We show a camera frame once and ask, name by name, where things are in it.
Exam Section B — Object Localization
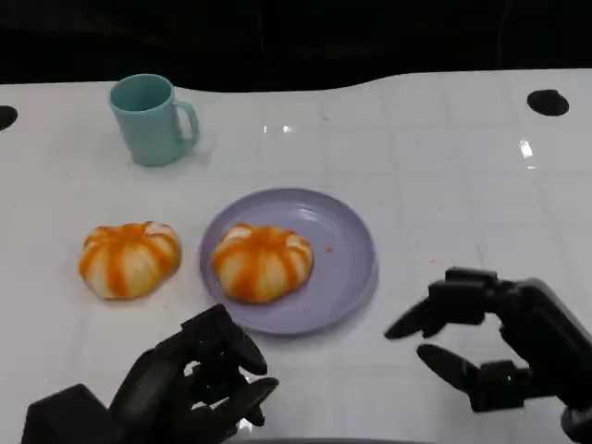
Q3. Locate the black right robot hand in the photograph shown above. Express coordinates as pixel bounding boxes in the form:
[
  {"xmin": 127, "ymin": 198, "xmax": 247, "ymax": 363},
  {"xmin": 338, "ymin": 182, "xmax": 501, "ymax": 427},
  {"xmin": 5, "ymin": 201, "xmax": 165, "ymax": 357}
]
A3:
[{"xmin": 384, "ymin": 266, "xmax": 592, "ymax": 415}]

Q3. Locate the orange and white bread roll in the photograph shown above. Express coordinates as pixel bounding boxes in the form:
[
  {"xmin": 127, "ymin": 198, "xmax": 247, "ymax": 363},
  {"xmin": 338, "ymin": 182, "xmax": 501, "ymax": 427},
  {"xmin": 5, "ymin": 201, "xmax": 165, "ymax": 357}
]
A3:
[
  {"xmin": 211, "ymin": 223, "xmax": 315, "ymax": 305},
  {"xmin": 79, "ymin": 220, "xmax": 182, "ymax": 302}
]

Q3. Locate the pale green mug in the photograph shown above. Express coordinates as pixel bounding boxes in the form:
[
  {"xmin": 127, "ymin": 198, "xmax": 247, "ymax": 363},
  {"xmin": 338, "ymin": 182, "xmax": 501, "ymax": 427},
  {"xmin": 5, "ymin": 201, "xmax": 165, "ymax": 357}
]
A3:
[{"xmin": 108, "ymin": 73, "xmax": 201, "ymax": 167}]

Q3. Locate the lilac plate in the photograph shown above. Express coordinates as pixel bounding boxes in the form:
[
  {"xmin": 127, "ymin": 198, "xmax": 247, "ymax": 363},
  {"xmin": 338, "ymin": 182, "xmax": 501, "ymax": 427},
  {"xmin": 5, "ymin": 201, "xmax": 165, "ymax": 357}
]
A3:
[{"xmin": 199, "ymin": 187, "xmax": 379, "ymax": 336}]

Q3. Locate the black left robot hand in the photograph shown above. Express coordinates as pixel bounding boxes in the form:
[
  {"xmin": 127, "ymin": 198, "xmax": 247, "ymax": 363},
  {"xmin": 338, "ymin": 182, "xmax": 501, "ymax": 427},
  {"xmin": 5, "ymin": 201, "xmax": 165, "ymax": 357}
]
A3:
[{"xmin": 108, "ymin": 303, "xmax": 280, "ymax": 444}]

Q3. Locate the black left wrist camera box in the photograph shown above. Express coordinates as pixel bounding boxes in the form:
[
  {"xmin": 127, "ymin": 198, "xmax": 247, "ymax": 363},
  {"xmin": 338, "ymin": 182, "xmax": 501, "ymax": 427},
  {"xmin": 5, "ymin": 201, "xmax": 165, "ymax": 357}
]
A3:
[{"xmin": 20, "ymin": 383, "xmax": 127, "ymax": 444}]

